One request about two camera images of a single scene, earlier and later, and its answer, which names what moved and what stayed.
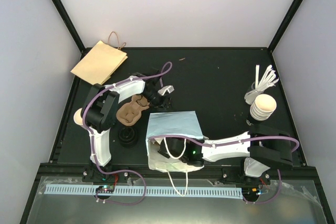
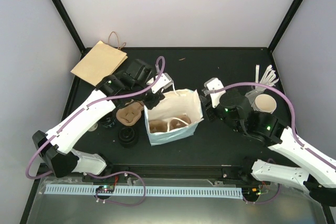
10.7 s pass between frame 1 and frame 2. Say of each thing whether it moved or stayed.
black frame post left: stayed
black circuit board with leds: stayed
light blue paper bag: moved
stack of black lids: stayed
